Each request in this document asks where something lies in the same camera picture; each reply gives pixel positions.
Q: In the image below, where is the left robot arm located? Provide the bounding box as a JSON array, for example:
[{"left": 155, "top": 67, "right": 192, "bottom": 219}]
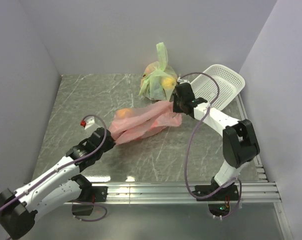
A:
[{"left": 0, "top": 127, "right": 115, "bottom": 240}]

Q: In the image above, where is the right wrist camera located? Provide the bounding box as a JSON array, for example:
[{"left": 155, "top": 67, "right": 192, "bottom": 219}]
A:
[{"left": 177, "top": 77, "right": 190, "bottom": 84}]

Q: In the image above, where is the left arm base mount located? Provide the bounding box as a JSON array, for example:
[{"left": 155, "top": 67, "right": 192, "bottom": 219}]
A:
[{"left": 71, "top": 186, "right": 108, "bottom": 217}]

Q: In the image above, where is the yellow fruit in green bag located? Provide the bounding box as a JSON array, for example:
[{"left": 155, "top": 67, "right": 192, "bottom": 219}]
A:
[{"left": 161, "top": 77, "right": 177, "bottom": 91}]

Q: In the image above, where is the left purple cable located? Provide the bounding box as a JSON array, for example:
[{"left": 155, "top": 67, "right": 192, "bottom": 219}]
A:
[{"left": 0, "top": 114, "right": 109, "bottom": 240}]

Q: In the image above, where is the green plastic bag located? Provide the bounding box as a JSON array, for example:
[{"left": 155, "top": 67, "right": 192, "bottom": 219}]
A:
[{"left": 139, "top": 42, "right": 177, "bottom": 101}]

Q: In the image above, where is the red apple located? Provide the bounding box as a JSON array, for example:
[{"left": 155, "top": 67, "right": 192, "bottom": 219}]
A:
[{"left": 150, "top": 119, "right": 166, "bottom": 131}]

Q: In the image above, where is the orange fruit in green bag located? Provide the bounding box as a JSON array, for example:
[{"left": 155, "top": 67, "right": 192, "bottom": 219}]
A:
[{"left": 142, "top": 61, "right": 160, "bottom": 78}]

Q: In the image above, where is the aluminium front rail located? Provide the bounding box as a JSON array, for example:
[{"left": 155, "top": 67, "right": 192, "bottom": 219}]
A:
[{"left": 63, "top": 181, "right": 283, "bottom": 205}]

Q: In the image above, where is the white perforated plastic basket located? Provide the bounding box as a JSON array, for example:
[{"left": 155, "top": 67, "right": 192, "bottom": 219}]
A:
[{"left": 191, "top": 64, "right": 245, "bottom": 111}]

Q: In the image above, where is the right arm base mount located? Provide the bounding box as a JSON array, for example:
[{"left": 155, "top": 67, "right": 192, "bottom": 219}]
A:
[{"left": 192, "top": 183, "right": 243, "bottom": 220}]

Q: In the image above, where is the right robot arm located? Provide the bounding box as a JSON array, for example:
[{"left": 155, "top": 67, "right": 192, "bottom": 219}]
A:
[{"left": 173, "top": 82, "right": 260, "bottom": 200}]

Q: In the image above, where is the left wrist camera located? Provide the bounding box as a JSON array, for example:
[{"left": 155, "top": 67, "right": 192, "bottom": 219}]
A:
[{"left": 80, "top": 116, "right": 97, "bottom": 133}]

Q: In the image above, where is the pink plastic bag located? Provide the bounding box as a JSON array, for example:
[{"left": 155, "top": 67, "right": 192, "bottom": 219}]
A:
[{"left": 109, "top": 101, "right": 182, "bottom": 145}]

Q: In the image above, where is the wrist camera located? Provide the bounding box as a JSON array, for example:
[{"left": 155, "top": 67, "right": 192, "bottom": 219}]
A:
[
  {"left": 177, "top": 77, "right": 190, "bottom": 84},
  {"left": 80, "top": 116, "right": 97, "bottom": 133}
]

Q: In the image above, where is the fruit in pink bag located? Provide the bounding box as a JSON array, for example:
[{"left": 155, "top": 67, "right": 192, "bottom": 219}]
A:
[{"left": 116, "top": 108, "right": 134, "bottom": 119}]

